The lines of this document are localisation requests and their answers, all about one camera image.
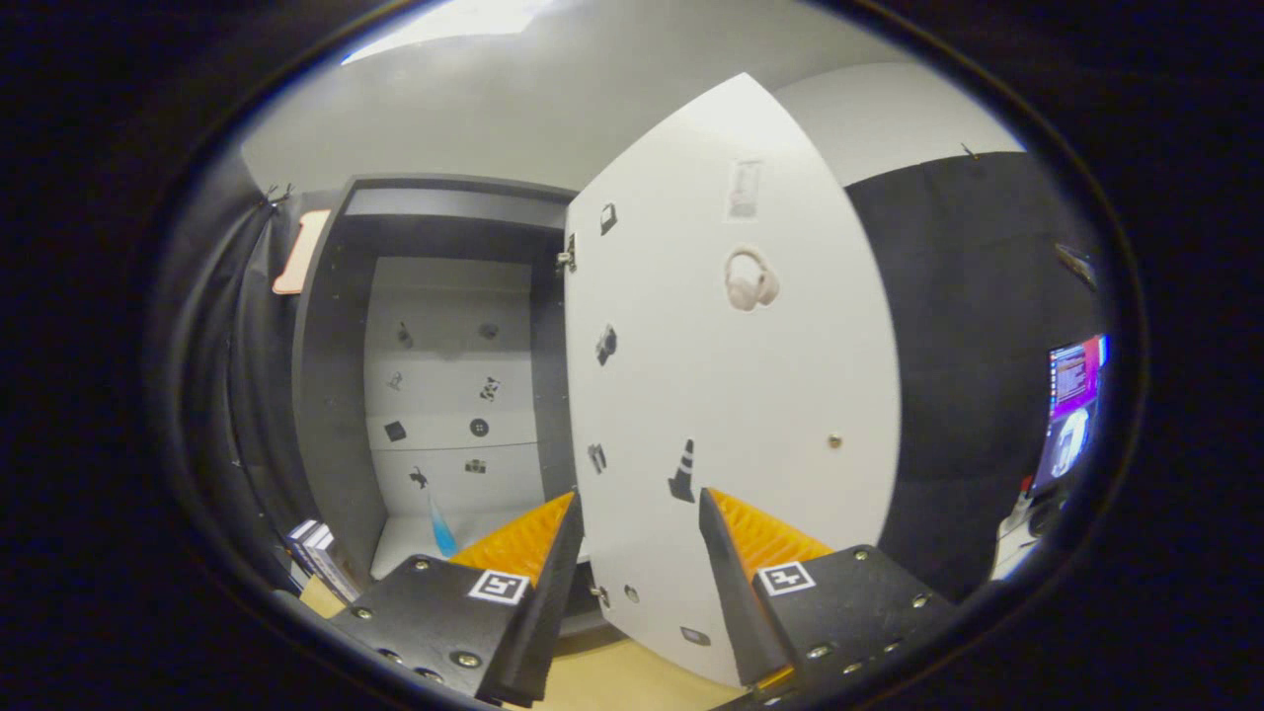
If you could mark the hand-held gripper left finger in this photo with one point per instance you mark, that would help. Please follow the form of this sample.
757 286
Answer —
543 612

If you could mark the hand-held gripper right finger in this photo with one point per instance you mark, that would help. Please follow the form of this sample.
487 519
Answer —
741 602

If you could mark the white blue tube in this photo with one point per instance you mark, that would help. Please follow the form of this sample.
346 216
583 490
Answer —
442 538

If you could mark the white cabinet door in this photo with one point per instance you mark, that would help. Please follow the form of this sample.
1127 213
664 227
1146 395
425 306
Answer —
770 395

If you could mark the dark blue book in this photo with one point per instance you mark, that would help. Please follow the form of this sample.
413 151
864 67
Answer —
306 553

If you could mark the dark grey cabinet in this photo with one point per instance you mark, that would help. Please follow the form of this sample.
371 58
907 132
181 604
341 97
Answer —
331 415

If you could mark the black backdrop cloth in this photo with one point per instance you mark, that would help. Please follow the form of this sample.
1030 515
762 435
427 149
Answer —
968 346

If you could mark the metal door hinge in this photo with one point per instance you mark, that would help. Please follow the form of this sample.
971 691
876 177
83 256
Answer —
567 257

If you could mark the computer monitor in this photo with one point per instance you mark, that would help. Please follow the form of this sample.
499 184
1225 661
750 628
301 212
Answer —
1071 395

